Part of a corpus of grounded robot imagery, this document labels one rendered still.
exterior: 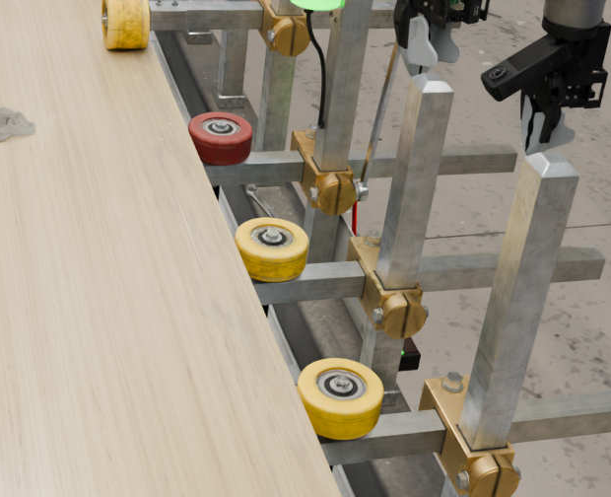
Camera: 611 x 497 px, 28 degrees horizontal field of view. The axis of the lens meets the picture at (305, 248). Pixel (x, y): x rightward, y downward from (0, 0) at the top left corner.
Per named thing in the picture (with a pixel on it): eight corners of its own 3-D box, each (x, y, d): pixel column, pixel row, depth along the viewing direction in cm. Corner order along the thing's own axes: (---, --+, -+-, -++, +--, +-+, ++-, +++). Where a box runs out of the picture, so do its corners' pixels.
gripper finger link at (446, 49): (441, 95, 153) (453, 25, 148) (410, 76, 156) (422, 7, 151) (460, 90, 154) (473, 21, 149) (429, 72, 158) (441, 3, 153)
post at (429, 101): (373, 426, 151) (443, 68, 125) (382, 446, 148) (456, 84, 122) (346, 429, 150) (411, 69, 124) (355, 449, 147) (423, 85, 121)
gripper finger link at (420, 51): (423, 100, 151) (435, 29, 146) (391, 80, 155) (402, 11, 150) (441, 95, 153) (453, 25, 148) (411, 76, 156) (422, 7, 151)
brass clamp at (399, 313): (387, 269, 147) (393, 233, 144) (427, 338, 137) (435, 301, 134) (338, 272, 145) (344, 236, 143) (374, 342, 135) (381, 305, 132)
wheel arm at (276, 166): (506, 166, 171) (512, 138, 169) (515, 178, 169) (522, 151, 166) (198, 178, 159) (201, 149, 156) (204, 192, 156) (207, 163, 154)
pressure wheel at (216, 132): (237, 184, 163) (244, 106, 157) (251, 217, 157) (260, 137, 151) (177, 187, 161) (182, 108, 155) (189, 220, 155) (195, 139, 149)
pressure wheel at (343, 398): (306, 433, 124) (321, 342, 118) (379, 462, 122) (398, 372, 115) (271, 480, 118) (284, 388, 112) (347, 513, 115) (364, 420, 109)
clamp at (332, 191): (323, 162, 167) (327, 128, 164) (354, 215, 156) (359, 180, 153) (283, 164, 165) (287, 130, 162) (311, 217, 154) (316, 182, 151)
